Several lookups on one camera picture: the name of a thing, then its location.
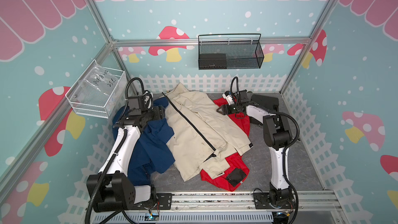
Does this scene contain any black box in basket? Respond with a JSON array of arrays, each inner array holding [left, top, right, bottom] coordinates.
[[198, 54, 227, 70]]

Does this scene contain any clear plastic bag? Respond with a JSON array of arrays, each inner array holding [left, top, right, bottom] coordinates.
[[77, 60, 125, 113]]

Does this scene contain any black plastic case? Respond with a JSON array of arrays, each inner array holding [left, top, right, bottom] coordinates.
[[247, 94, 279, 125]]

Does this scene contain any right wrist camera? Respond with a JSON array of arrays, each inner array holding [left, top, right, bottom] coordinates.
[[223, 91, 236, 105]]

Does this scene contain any clear wire wall basket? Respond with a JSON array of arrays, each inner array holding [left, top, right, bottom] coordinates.
[[65, 67, 127, 119]]

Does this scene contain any beige jacket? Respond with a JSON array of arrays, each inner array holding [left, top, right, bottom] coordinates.
[[165, 84, 252, 181]]

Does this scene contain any blue jacket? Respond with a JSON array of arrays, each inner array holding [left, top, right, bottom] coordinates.
[[111, 96, 175, 187]]

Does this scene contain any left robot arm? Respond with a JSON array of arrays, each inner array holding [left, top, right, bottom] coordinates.
[[84, 91, 164, 224]]

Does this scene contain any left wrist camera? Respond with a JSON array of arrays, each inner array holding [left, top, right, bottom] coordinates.
[[143, 90, 153, 102]]

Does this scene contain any black mesh wall basket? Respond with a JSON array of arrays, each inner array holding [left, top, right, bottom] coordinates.
[[198, 33, 264, 69]]

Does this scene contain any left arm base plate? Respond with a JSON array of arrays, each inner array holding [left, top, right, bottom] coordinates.
[[132, 193, 173, 211]]

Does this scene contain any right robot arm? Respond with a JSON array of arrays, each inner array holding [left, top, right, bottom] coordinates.
[[217, 90, 300, 208]]

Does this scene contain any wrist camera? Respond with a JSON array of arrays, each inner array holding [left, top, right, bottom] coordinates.
[[143, 90, 153, 102], [223, 91, 236, 105]]

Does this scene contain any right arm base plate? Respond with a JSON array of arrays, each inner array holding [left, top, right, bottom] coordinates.
[[252, 192, 296, 211]]

